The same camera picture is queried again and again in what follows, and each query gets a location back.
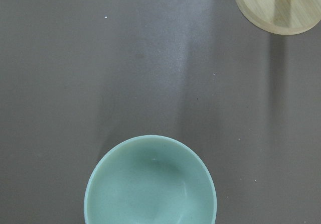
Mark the green bowl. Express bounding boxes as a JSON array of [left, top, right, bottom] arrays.
[[83, 135, 217, 223]]

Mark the wooden mug tree stand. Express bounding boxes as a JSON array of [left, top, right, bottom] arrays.
[[235, 0, 320, 35]]

